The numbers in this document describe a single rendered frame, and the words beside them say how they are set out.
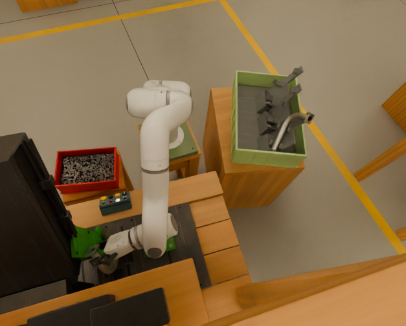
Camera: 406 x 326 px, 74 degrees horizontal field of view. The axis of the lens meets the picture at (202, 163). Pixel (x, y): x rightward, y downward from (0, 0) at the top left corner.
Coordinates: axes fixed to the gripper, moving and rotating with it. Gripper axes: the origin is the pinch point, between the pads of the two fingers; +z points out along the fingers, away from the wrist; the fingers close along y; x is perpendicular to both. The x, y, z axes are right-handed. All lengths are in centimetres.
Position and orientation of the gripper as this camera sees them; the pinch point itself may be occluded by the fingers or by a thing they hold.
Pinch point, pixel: (97, 253)
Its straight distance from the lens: 113.0
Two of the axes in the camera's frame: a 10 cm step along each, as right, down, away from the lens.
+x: 3.9, 8.5, 3.5
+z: -9.2, 3.9, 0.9
